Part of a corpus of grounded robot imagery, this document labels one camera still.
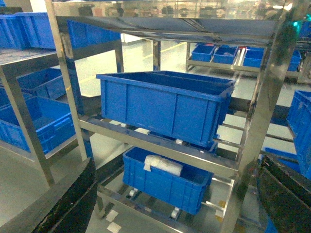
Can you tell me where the white plastic wrapped package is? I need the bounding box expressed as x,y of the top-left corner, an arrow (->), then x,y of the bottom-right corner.
143,155 -> 183,176

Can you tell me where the blue crate bottom shelf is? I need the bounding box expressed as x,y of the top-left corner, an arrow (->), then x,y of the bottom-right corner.
123,147 -> 213,215

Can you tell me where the blue bin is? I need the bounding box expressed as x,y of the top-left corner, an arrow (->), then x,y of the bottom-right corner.
192,45 -> 216,62
243,47 -> 302,71
213,47 -> 238,65

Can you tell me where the blue crate behind left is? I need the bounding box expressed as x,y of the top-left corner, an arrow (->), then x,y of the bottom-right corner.
67,20 -> 121,49

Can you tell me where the blue crate left middle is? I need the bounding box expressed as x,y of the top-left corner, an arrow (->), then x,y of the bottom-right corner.
17,68 -> 66,100

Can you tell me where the blue crate left top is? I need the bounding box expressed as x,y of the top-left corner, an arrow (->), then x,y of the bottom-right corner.
0,12 -> 55,50

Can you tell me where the large blue crate middle shelf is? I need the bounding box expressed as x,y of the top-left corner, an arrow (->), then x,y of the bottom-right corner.
96,71 -> 235,147

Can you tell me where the blue crate right edge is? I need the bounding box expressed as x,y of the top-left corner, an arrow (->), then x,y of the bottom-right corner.
287,90 -> 311,179

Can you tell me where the blue crate left lower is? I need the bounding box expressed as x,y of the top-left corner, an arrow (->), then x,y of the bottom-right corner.
0,97 -> 75,154

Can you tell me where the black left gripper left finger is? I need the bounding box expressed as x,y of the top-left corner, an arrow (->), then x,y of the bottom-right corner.
0,158 -> 98,233

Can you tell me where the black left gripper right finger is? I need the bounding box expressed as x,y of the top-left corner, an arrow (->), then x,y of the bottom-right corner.
257,155 -> 311,233

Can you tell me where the stainless steel rack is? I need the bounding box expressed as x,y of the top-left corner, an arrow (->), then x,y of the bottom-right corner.
0,36 -> 124,189
46,0 -> 310,233

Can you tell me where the left stainless steel rack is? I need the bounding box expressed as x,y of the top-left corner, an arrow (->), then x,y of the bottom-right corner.
0,36 -> 124,189

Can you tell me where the far low steel rack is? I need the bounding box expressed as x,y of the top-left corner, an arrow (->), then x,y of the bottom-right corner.
186,42 -> 311,84

